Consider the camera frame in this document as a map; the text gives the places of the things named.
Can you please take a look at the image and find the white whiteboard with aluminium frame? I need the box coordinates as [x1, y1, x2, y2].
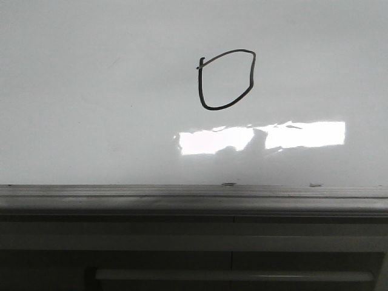
[1, 1, 387, 216]

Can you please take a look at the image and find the grey cabinet with handle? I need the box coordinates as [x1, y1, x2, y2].
[1, 215, 387, 290]

